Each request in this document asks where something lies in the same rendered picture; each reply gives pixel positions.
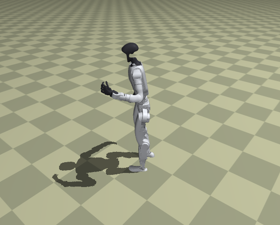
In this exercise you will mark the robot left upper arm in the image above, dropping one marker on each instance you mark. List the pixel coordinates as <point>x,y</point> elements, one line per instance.
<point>137,79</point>

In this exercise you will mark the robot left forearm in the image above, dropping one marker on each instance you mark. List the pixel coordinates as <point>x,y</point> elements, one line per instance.
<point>126,97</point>

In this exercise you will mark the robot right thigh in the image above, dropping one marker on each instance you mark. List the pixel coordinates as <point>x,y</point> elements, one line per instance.
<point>135,113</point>

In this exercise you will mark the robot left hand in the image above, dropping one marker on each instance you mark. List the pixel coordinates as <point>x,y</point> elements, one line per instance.
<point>107,90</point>

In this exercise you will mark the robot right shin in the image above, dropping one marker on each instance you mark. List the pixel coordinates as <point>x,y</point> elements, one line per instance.
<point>146,137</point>

